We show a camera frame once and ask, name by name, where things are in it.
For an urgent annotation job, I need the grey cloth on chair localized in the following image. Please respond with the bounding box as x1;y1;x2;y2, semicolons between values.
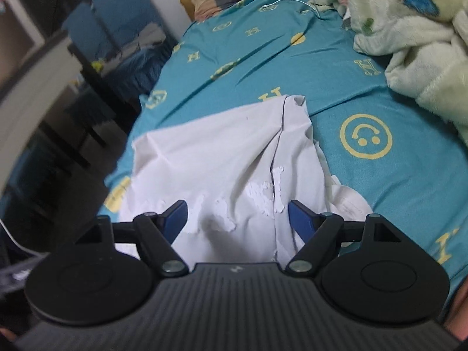
119;22;166;57

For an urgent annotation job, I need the blue covered chair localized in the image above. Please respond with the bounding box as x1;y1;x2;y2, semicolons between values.
62;0;177;101

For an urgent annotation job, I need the white polo shirt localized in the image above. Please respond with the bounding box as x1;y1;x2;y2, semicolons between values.
118;96;371;265

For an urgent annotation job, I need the white dark-edged table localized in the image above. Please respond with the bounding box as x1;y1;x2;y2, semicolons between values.
1;31;80;187

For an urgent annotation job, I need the teal patterned bed sheet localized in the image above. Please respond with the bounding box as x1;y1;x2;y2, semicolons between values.
100;0;467;290

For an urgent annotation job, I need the green plush blanket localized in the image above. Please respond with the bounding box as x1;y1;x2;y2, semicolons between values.
309;0;467;140

